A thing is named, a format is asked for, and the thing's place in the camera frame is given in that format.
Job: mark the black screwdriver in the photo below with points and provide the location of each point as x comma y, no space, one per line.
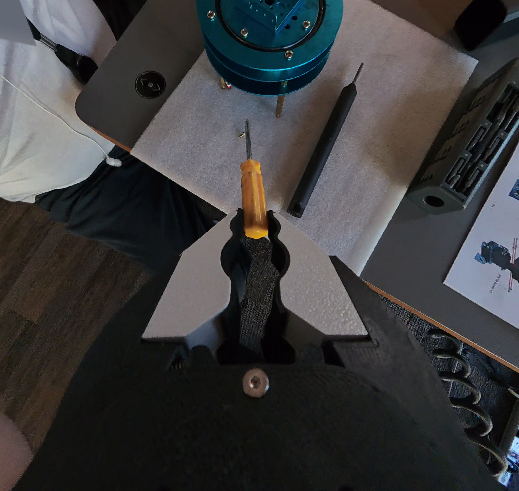
324,146

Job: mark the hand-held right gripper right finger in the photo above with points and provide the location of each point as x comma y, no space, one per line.
320,296

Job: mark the black ribbed foam tray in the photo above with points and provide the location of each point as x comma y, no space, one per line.
458,162

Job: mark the blue acrylic robot base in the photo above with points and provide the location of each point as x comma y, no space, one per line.
267,69

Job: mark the black flat case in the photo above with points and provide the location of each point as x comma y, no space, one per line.
482,12

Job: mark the printed instruction booklet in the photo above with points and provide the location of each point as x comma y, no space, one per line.
486,235

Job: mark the person's leg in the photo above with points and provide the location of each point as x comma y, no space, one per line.
133,207

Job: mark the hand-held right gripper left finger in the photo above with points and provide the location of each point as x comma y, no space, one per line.
186,296

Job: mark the person's white shirt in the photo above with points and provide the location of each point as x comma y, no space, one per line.
40,134

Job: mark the round black desk button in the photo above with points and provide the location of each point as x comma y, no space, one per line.
150,85

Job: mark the white foam sheet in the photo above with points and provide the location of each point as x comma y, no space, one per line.
385,93

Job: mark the grey desk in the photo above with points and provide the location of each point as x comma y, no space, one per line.
113,65

